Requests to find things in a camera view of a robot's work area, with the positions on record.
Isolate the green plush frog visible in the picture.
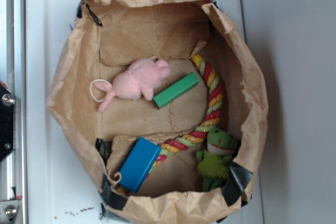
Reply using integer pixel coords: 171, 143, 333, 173
196, 127, 238, 192

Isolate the multicolour twisted rope toy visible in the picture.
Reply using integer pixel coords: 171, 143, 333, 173
116, 54, 223, 196

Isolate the blue rectangular block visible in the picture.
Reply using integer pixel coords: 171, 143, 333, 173
120, 137, 161, 193

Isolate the green rectangular block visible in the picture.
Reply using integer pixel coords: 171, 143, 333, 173
153, 72, 199, 109

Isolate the pink plush bunny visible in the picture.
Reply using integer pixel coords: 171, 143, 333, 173
90, 58, 171, 111

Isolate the brown paper bag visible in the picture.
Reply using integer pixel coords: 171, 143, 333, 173
47, 0, 269, 223

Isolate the aluminium frame rail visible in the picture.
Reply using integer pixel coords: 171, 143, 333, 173
1, 0, 28, 223

